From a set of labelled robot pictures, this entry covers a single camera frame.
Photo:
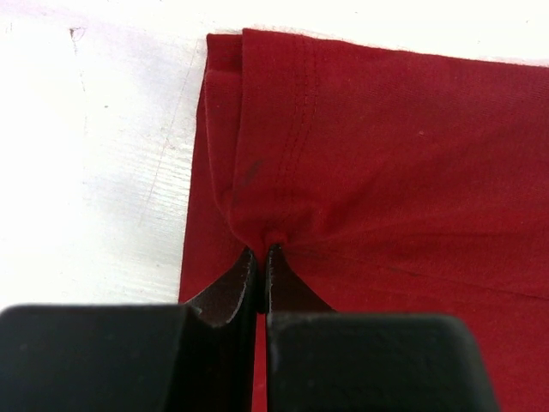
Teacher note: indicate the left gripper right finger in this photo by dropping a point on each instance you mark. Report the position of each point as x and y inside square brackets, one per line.
[319, 359]

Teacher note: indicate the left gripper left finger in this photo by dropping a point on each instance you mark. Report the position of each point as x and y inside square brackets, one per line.
[195, 356]

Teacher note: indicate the dark red t shirt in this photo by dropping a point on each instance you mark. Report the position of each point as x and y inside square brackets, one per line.
[393, 181]

